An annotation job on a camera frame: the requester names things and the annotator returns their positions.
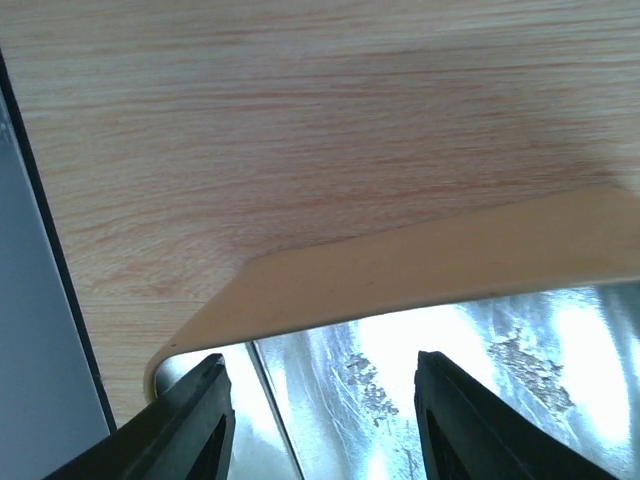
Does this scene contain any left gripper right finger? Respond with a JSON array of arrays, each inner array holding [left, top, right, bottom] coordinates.
[[414, 351, 625, 479]]

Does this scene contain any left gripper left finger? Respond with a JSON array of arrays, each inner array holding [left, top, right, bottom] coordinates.
[[48, 354, 235, 479]]

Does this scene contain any silver gold tin lid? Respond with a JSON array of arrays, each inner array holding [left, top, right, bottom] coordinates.
[[144, 186, 639, 479]]

